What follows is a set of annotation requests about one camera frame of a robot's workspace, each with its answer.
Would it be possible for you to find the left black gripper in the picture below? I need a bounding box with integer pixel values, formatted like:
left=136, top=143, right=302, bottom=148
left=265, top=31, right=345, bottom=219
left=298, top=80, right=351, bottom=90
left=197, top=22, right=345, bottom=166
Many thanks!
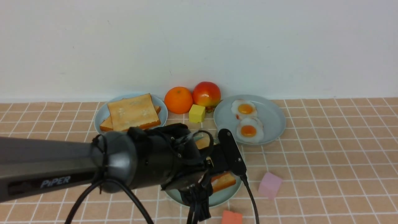
left=161, top=137, right=230, bottom=222

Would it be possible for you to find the toast slice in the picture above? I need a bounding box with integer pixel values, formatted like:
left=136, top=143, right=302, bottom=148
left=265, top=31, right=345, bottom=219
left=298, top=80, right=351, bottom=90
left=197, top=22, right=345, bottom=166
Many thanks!
left=99, top=106, right=161, bottom=132
left=195, top=136, right=215, bottom=150
left=211, top=172, right=236, bottom=193
left=108, top=93, right=161, bottom=131

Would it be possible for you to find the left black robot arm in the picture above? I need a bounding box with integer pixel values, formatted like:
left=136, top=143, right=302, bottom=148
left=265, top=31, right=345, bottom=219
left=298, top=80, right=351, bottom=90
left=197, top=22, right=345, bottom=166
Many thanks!
left=0, top=123, right=241, bottom=224

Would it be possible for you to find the green centre plate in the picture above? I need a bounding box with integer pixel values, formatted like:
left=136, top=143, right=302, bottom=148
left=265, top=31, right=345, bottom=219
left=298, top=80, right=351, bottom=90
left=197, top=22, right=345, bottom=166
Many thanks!
left=164, top=137, right=243, bottom=208

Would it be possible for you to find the yellow foam cube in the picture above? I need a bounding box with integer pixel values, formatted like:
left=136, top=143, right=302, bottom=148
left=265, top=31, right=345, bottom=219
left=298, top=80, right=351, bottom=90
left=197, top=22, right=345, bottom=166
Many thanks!
left=188, top=104, right=206, bottom=123

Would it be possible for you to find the orange fruit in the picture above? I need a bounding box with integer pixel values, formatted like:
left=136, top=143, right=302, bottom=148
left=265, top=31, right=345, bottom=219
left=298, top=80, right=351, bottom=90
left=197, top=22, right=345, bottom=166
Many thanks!
left=164, top=86, right=193, bottom=114

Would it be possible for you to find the orange foam cube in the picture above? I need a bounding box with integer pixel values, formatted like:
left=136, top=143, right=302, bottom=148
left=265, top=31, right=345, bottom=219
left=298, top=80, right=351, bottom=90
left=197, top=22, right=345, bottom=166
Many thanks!
left=221, top=210, right=243, bottom=224

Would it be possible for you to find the red apple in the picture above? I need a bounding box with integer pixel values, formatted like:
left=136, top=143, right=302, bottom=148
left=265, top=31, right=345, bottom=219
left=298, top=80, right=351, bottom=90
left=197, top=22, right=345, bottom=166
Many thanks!
left=192, top=82, right=221, bottom=108

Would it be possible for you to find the front fried egg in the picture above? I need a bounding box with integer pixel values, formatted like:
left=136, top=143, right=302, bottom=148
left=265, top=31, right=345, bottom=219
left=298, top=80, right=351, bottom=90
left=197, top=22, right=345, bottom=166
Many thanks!
left=236, top=116, right=264, bottom=144

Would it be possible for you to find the fried egg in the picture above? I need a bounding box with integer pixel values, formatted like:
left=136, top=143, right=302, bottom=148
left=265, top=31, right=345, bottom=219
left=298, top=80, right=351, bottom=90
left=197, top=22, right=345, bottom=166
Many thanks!
left=236, top=116, right=264, bottom=144
left=231, top=99, right=257, bottom=120

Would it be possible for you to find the back fried egg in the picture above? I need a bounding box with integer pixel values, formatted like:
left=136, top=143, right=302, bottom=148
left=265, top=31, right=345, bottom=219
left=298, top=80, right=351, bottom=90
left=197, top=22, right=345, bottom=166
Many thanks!
left=231, top=99, right=257, bottom=120

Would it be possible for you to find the pink foam cube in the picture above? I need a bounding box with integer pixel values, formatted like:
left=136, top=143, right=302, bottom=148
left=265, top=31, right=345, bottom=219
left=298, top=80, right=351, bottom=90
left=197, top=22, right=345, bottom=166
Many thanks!
left=258, top=172, right=283, bottom=200

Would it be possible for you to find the blue bread plate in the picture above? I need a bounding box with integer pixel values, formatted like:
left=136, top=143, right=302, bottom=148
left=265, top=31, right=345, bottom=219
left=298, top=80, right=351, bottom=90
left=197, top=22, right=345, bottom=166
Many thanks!
left=93, top=91, right=168, bottom=133

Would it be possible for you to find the blue egg plate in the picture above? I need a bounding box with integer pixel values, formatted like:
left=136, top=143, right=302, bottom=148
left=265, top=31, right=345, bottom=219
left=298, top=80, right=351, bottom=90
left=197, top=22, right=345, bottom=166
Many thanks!
left=213, top=95, right=286, bottom=145

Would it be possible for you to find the black camera cable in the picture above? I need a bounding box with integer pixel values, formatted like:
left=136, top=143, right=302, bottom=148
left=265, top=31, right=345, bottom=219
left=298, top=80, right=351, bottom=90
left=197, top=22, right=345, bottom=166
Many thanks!
left=239, top=174, right=260, bottom=224

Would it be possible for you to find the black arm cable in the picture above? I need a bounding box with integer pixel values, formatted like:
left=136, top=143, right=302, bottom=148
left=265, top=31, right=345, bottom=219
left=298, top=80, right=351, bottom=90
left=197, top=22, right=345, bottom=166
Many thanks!
left=64, top=129, right=215, bottom=224

